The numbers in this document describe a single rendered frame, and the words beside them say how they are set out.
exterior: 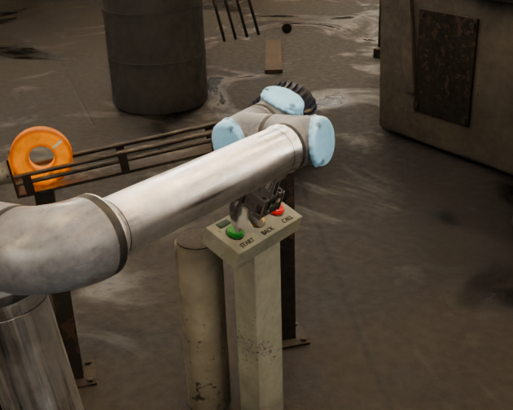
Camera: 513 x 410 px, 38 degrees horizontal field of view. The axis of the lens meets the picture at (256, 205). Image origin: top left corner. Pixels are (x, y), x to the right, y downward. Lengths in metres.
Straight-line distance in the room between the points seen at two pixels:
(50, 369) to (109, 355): 1.29
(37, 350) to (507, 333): 1.73
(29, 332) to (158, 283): 1.67
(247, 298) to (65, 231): 0.96
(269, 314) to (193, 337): 0.22
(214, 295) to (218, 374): 0.25
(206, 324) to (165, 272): 0.85
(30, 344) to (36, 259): 0.18
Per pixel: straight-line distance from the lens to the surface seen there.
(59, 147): 2.00
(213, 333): 2.00
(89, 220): 0.97
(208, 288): 1.92
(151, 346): 2.43
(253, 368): 1.97
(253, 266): 1.79
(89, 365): 2.38
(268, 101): 1.49
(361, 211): 3.22
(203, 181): 1.12
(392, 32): 3.90
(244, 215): 1.68
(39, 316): 1.10
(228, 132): 1.40
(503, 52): 3.48
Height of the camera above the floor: 1.42
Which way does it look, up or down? 26 degrees down
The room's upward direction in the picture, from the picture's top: 2 degrees counter-clockwise
